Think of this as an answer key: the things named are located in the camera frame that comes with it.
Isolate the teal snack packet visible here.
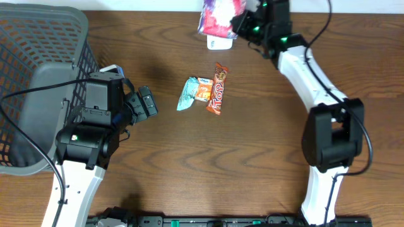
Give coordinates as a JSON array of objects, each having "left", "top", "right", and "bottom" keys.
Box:
[{"left": 177, "top": 77, "right": 199, "bottom": 111}]

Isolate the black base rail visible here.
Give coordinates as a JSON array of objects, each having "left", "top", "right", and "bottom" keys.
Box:
[{"left": 85, "top": 215, "right": 373, "bottom": 227}]

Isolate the small orange snack packet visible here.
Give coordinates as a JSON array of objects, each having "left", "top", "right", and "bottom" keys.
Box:
[{"left": 194, "top": 78, "right": 213, "bottom": 102}]

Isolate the orange Top chocolate bar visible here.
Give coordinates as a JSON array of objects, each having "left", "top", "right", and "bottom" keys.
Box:
[{"left": 206, "top": 62, "right": 229, "bottom": 115}]

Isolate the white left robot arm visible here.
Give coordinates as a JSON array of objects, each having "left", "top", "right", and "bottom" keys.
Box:
[{"left": 42, "top": 72, "right": 158, "bottom": 226}]

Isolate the purple snack pack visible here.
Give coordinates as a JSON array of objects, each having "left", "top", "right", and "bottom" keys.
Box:
[{"left": 198, "top": 0, "right": 247, "bottom": 39}]

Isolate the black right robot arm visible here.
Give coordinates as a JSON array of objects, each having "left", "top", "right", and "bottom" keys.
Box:
[{"left": 230, "top": 1, "right": 364, "bottom": 226}]

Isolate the grey plastic mesh basket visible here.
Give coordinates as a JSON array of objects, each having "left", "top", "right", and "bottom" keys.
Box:
[{"left": 1, "top": 3, "right": 99, "bottom": 160}]

